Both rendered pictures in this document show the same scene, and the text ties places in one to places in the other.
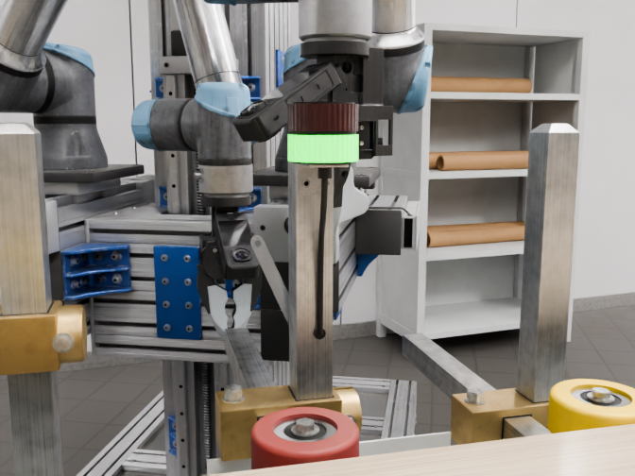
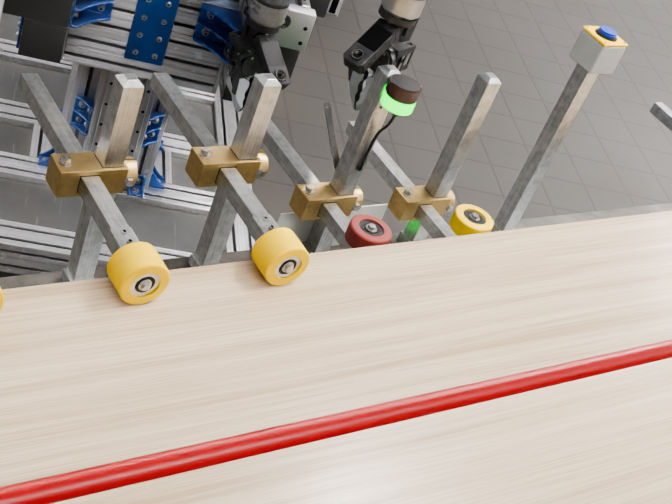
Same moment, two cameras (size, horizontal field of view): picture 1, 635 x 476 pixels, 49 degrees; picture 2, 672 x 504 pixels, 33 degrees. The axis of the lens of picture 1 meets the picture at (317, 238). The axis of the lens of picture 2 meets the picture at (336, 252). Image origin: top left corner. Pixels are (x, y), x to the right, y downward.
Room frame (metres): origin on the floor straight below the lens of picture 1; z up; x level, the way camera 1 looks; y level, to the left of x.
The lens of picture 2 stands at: (-0.94, 0.92, 2.02)
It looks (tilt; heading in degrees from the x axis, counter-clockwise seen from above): 35 degrees down; 329
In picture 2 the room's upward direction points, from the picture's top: 23 degrees clockwise
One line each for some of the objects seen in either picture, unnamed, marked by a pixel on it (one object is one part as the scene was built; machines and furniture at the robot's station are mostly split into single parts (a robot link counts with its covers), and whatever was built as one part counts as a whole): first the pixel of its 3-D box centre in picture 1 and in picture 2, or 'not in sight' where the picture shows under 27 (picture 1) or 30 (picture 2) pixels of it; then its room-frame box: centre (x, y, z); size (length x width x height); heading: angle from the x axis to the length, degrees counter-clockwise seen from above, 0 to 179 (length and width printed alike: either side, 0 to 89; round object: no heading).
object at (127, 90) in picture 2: not in sight; (99, 199); (0.52, 0.49, 0.89); 0.03 x 0.03 x 0.48; 14
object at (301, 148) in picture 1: (322, 147); (398, 100); (0.59, 0.00, 1.11); 0.06 x 0.06 x 0.02
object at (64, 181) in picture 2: not in sight; (92, 173); (0.51, 0.51, 0.94); 0.13 x 0.06 x 0.05; 104
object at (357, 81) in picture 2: not in sight; (362, 83); (0.75, -0.01, 1.04); 0.06 x 0.03 x 0.09; 124
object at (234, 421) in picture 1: (288, 419); (328, 201); (0.63, 0.03, 0.84); 0.13 x 0.06 x 0.05; 104
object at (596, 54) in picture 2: not in sight; (597, 51); (0.76, -0.49, 1.18); 0.07 x 0.07 x 0.08; 14
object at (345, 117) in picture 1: (322, 117); (403, 88); (0.59, 0.00, 1.13); 0.06 x 0.06 x 0.02
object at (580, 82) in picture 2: not in sight; (543, 153); (0.76, -0.49, 0.92); 0.05 x 0.04 x 0.45; 104
